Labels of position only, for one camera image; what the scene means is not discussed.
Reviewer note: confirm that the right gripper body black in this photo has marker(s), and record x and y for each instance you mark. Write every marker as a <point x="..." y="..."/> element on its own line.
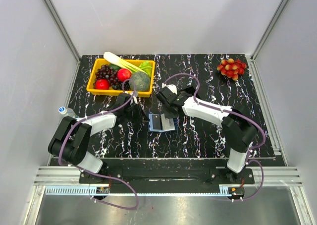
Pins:
<point x="168" y="111"/>

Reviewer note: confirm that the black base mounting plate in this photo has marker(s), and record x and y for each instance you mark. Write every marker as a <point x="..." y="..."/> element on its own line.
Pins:
<point x="171" y="176"/>

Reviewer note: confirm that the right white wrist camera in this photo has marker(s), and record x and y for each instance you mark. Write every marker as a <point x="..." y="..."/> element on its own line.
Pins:
<point x="171" y="87"/>

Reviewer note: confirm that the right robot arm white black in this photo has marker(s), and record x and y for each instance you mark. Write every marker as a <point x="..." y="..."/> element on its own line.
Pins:
<point x="239" y="131"/>

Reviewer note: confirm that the green lettuce leaf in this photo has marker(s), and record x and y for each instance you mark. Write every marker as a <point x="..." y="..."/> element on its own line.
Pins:
<point x="147" y="67"/>

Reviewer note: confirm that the dark blue grape bunch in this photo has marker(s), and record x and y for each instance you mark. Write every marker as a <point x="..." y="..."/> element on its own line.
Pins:
<point x="121" y="86"/>

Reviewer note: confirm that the purple grape bunch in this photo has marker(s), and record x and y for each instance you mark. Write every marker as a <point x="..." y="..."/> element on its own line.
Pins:
<point x="108" y="74"/>

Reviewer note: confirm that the black card tray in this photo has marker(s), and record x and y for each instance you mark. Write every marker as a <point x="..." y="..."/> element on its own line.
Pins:
<point x="189" y="90"/>

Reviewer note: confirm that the red lychee bunch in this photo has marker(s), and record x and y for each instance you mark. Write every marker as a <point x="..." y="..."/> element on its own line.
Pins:
<point x="232" y="68"/>

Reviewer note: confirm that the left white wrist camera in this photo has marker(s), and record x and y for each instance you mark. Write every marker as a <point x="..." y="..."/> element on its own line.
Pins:
<point x="134" y="101"/>

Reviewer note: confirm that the yellow plastic bin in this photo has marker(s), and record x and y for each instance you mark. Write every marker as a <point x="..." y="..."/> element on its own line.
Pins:
<point x="110" y="92"/>

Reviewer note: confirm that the blue card holder wallet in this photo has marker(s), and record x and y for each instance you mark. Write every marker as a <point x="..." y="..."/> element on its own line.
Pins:
<point x="168" y="124"/>

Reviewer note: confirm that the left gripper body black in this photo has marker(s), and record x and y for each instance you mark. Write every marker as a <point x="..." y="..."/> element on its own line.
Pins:
<point x="133" y="113"/>

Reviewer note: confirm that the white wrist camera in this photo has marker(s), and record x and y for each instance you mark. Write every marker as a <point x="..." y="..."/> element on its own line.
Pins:
<point x="134" y="101"/>
<point x="171" y="87"/>

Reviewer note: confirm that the green avocado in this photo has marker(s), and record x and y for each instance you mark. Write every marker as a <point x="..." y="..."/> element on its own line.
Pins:
<point x="114" y="67"/>

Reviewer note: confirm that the white daikon radish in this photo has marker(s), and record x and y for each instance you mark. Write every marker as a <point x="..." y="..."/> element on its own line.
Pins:
<point x="114" y="59"/>

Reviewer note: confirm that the red apple upper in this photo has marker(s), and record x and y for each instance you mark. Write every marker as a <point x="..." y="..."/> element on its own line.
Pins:
<point x="123" y="74"/>

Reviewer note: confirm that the clear water bottle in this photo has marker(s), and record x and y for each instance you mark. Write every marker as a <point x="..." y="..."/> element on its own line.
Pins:
<point x="63" y="112"/>

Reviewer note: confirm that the green cantaloupe melon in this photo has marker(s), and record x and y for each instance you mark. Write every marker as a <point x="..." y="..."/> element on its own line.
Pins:
<point x="140" y="81"/>

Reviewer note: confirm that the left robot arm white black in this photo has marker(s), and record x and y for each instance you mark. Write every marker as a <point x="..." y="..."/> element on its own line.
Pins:
<point x="71" y="139"/>

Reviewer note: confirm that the red apple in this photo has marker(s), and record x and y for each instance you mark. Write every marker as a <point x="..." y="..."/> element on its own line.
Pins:
<point x="123" y="74"/>
<point x="102" y="84"/>

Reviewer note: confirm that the red apple lower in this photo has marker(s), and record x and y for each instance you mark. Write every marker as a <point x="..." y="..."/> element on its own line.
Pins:
<point x="102" y="84"/>

